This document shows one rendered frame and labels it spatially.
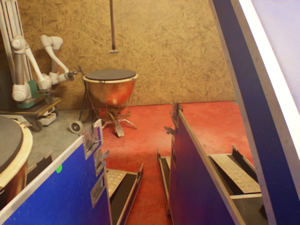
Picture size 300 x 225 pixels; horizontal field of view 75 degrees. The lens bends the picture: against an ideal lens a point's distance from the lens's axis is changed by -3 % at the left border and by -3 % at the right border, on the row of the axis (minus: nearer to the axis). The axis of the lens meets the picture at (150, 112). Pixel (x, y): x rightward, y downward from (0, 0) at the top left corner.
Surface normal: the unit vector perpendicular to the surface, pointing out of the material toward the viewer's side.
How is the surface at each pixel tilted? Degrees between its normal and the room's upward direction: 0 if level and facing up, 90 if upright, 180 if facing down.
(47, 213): 90
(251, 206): 0
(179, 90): 90
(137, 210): 0
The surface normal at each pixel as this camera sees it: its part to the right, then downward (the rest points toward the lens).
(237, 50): -1.00, 0.03
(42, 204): 0.98, 0.08
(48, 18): 0.16, 0.37
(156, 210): 0.00, -0.92
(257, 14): 0.05, -0.44
